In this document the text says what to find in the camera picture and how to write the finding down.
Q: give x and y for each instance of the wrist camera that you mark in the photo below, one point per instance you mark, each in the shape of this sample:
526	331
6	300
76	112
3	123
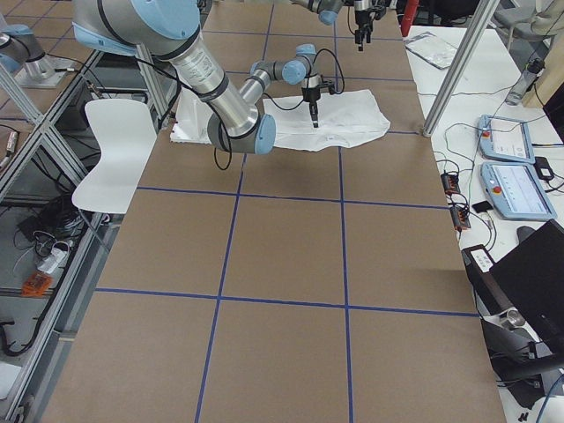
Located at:
328	85

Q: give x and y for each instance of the upper blue teach pendant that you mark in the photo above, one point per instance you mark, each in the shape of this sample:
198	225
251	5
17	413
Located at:
505	139

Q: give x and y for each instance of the white chair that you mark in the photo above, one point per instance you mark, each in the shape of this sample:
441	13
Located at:
126	135

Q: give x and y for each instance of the black laptop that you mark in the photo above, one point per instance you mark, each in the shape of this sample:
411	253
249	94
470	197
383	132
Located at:
531	276

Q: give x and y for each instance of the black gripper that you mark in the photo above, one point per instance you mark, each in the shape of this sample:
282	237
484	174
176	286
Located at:
361	18
310	95

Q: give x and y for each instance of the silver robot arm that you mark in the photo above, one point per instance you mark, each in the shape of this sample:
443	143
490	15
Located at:
171	31
328	10

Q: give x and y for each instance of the lower blue teach pendant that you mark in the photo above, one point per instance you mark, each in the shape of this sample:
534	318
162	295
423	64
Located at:
515	191

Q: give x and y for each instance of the aluminium frame post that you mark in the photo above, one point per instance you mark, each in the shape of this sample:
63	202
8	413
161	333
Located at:
465	50

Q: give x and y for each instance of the clear water bottle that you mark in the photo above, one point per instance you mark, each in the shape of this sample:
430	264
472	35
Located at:
530	74

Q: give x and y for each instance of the blue teach pendant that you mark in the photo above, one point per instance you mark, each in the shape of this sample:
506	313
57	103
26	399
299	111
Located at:
505	139
515	191

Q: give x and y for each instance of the white long-sleeve printed shirt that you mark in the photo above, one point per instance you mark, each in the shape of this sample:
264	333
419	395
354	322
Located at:
346	120

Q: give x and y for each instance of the red fire extinguisher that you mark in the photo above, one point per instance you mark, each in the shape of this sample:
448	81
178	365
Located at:
410	11

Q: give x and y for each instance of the orange relay box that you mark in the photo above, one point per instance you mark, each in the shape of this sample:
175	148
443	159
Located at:
450	183

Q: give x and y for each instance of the plastic bag on table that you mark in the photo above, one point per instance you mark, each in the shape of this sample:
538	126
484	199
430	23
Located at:
432	49

